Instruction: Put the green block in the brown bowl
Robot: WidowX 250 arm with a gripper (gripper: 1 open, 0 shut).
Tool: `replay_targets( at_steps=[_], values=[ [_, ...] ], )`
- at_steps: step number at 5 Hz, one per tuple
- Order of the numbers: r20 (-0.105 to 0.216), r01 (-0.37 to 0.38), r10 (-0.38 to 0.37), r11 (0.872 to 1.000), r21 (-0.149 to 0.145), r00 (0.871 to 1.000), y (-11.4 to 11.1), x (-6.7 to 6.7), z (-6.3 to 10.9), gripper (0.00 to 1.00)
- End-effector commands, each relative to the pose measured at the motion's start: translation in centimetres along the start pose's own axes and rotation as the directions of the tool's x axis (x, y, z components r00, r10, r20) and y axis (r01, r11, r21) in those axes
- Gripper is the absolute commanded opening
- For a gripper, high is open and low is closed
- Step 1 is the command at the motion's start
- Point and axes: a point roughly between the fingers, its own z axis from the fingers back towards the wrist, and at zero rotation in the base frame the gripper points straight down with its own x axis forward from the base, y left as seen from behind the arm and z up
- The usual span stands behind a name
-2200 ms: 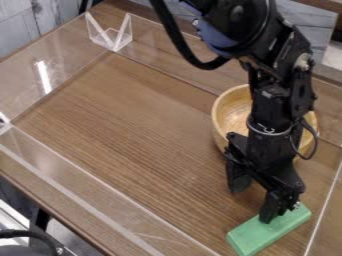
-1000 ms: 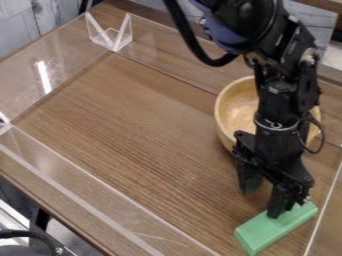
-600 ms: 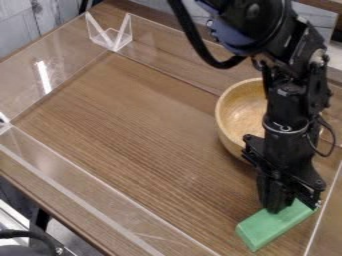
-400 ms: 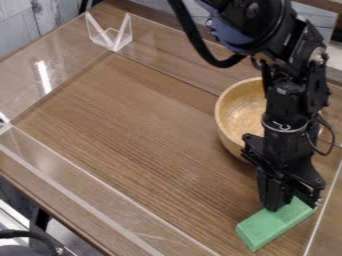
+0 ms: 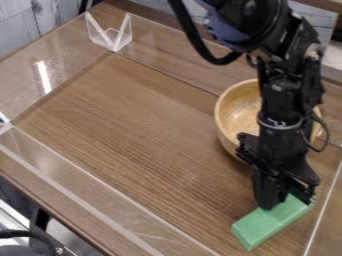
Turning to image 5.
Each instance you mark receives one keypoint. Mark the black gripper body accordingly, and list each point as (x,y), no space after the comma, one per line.
(276,152)

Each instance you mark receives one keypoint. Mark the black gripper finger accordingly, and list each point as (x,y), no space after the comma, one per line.
(270,189)

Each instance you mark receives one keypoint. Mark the green rectangular block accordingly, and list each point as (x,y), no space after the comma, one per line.
(262,224)

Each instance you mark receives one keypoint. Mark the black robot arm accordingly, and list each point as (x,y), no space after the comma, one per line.
(282,47)

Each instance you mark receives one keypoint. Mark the brown wooden bowl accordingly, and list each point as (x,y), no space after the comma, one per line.
(235,113)

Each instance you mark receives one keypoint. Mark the clear acrylic tray wall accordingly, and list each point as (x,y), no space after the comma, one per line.
(104,216)

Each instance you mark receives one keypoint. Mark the clear acrylic corner bracket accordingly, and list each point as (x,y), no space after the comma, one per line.
(109,38)

